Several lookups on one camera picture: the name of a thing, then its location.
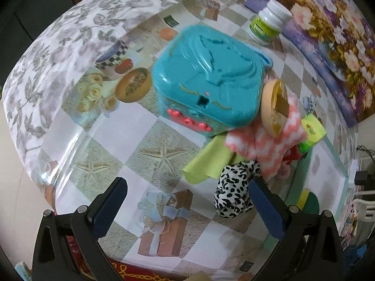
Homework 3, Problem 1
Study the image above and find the pink white fuzzy cloth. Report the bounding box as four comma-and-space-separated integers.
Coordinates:
225, 94, 308, 179

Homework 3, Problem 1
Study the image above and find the white power strip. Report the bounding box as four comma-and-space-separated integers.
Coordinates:
348, 159, 359, 187

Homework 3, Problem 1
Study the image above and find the white plastic chair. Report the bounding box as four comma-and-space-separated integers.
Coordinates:
350, 190, 375, 226

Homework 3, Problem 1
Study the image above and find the grey floral cloth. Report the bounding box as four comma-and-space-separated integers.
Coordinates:
1, 0, 235, 182

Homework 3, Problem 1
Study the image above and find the printed plastic table cover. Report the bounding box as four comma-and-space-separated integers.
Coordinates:
35, 0, 356, 281

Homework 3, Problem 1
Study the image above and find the round tan disc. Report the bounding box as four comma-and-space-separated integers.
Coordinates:
262, 79, 290, 137

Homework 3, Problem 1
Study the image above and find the green packet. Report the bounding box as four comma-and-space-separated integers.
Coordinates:
297, 114, 327, 154

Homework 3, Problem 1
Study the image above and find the white pill bottle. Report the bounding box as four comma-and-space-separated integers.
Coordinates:
248, 0, 293, 46

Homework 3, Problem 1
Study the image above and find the lime green cloth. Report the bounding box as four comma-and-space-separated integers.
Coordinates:
182, 136, 247, 184

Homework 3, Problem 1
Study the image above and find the green yellow sponge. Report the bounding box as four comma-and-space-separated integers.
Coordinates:
297, 189, 320, 215

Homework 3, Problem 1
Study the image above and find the black power adapter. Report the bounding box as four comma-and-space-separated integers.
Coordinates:
354, 170, 370, 185

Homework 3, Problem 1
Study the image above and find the floral painting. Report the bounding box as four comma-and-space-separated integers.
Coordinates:
244, 0, 375, 123

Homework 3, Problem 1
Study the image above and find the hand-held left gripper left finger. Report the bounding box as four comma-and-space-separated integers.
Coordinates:
32, 177, 128, 281

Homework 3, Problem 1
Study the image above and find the teal plastic box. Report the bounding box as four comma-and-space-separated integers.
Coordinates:
152, 25, 274, 137

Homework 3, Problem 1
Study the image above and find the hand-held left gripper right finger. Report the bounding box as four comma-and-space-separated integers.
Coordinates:
243, 177, 345, 281

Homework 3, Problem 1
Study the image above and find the black white spotted cloth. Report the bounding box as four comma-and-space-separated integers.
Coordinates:
213, 161, 262, 218

